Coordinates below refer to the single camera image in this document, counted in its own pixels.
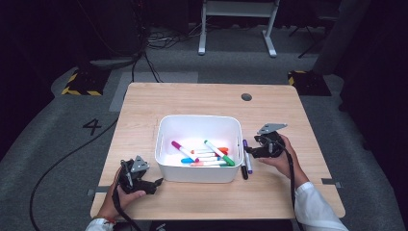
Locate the orange marker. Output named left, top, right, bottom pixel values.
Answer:
left=191, top=146, right=230, bottom=154

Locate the white metal table frame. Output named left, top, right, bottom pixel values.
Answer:
left=197, top=0, right=281, bottom=58

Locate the purple marker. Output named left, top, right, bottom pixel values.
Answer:
left=242, top=139, right=254, bottom=175

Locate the light blue marker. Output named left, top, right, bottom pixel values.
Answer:
left=180, top=156, right=222, bottom=165

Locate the black marker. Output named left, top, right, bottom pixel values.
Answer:
left=240, top=153, right=249, bottom=181

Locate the white plastic bin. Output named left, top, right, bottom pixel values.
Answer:
left=154, top=114, right=243, bottom=184

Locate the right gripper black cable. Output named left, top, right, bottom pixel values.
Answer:
left=278, top=141, right=304, bottom=231

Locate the dark round stand base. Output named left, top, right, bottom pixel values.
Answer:
left=89, top=57, right=139, bottom=70

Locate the orange bracelet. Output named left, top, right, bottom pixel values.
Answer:
left=92, top=215, right=117, bottom=224

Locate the magenta marker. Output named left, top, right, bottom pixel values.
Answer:
left=170, top=140, right=200, bottom=163

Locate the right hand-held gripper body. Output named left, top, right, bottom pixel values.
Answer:
left=254, top=123, right=288, bottom=159

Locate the grey tape strip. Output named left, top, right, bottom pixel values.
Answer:
left=321, top=177, right=343, bottom=189
left=87, top=186, right=111, bottom=196

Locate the bundle of floor cables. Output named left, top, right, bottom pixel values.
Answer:
left=147, top=27, right=206, bottom=50

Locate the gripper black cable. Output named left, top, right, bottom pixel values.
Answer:
left=111, top=184, right=143, bottom=231
left=278, top=141, right=304, bottom=231

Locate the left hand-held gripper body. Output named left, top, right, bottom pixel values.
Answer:
left=118, top=155, right=152, bottom=194

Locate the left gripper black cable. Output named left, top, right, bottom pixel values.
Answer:
left=111, top=184, right=143, bottom=231

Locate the black yellow striped floor mat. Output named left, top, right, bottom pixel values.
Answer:
left=287, top=70, right=332, bottom=97
left=61, top=68, right=109, bottom=96

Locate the person's left hand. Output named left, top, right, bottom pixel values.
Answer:
left=97, top=167, right=147, bottom=219

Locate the person's right hand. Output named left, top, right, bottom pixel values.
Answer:
left=258, top=136, right=311, bottom=190

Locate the grey curtain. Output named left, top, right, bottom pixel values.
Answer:
left=312, top=0, right=373, bottom=76

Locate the long black floor cable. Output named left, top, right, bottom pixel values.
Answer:
left=29, top=52, right=145, bottom=231

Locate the black tripod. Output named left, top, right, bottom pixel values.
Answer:
left=288, top=15, right=338, bottom=60

